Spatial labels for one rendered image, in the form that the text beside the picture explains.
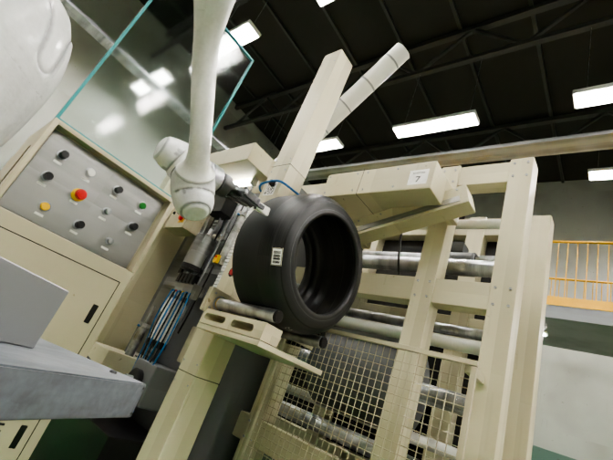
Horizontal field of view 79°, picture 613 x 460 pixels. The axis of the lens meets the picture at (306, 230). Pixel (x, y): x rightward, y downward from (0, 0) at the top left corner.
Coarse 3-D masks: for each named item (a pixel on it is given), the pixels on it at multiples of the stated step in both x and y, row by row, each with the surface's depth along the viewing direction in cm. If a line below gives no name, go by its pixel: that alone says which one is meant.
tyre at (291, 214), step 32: (256, 224) 137; (288, 224) 130; (320, 224) 173; (352, 224) 156; (256, 256) 130; (288, 256) 128; (320, 256) 179; (352, 256) 168; (256, 288) 131; (288, 288) 128; (320, 288) 175; (352, 288) 155; (288, 320) 132; (320, 320) 140
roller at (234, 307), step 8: (216, 304) 146; (224, 304) 143; (232, 304) 140; (240, 304) 138; (248, 304) 136; (232, 312) 141; (240, 312) 136; (248, 312) 133; (256, 312) 130; (264, 312) 127; (272, 312) 125; (280, 312) 126; (272, 320) 125; (280, 320) 126
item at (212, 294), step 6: (210, 288) 147; (216, 288) 148; (210, 294) 146; (216, 294) 148; (222, 294) 150; (204, 300) 145; (210, 300) 145; (234, 300) 154; (204, 306) 144; (210, 306) 145; (228, 312) 152; (252, 318) 161
